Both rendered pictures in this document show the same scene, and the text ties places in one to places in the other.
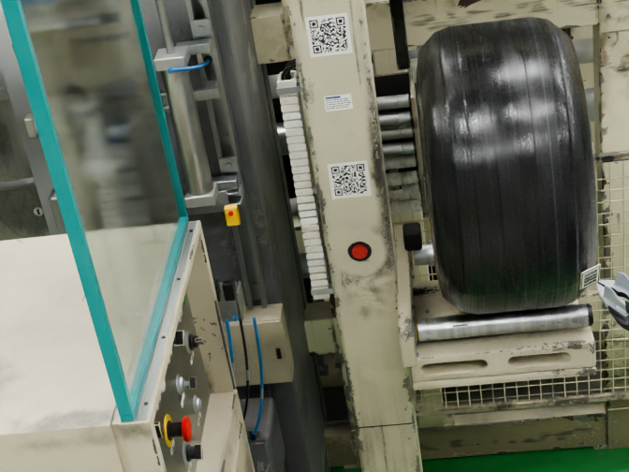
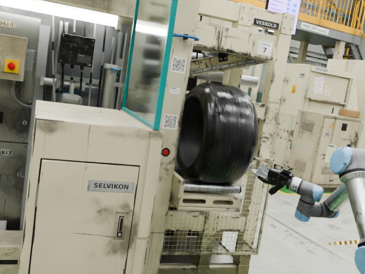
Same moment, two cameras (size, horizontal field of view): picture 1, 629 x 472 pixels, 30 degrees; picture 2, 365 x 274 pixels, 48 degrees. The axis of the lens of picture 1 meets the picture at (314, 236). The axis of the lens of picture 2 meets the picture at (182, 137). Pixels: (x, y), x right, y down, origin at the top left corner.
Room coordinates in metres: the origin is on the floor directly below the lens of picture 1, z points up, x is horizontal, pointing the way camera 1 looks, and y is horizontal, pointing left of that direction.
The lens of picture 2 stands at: (0.06, 0.82, 1.44)
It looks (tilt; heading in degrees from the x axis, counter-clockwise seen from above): 8 degrees down; 332
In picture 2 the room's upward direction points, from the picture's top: 9 degrees clockwise
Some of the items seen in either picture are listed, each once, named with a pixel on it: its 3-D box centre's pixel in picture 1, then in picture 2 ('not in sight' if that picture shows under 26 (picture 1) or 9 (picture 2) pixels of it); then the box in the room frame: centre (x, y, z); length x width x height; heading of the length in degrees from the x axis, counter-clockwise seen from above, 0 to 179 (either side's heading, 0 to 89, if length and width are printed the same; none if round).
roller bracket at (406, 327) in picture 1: (406, 291); (170, 178); (2.04, -0.17, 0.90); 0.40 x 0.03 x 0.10; 173
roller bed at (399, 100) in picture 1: (377, 148); not in sight; (2.42, -0.17, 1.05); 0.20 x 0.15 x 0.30; 83
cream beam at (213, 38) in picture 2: not in sight; (222, 41); (2.29, -0.51, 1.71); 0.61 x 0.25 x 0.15; 83
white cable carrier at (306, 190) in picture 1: (307, 189); not in sight; (2.01, 0.00, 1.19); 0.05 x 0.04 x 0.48; 173
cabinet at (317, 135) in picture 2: not in sight; (323, 151); (5.01, -4.39, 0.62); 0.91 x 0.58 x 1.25; 91
